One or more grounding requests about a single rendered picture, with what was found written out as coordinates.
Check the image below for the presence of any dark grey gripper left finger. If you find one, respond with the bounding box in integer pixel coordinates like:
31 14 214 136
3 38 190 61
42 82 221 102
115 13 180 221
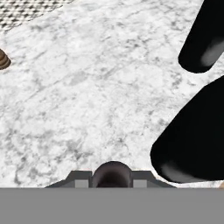
45 170 94 189

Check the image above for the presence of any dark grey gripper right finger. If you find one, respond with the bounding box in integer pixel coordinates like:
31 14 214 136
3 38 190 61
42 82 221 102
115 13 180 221
130 170 177 189

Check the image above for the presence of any large black bottle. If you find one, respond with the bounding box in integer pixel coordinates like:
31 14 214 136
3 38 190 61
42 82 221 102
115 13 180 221
150 76 224 185

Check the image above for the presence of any brown ridged bottle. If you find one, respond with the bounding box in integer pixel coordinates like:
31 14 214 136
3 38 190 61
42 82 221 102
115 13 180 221
0 48 12 71

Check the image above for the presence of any slim black bottle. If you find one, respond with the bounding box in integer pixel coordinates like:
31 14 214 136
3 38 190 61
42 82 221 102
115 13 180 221
178 0 224 74

